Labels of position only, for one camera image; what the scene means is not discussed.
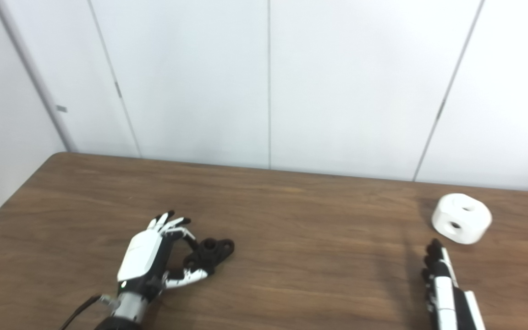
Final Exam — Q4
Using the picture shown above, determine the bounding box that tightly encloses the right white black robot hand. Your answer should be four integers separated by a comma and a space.
422, 238, 487, 330

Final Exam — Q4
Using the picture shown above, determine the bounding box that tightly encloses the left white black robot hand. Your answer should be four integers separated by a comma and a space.
116, 210, 209, 299

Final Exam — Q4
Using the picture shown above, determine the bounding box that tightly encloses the black flanged holder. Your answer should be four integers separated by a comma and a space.
182, 237, 236, 276

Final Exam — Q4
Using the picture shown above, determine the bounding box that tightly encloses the round white piece with holes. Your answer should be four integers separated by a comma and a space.
431, 193, 493, 245

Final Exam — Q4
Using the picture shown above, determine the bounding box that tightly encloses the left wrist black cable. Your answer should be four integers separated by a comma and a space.
60, 295, 116, 330

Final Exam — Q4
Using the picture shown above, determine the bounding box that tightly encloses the white wall corner post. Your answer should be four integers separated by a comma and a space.
0, 0, 77, 153

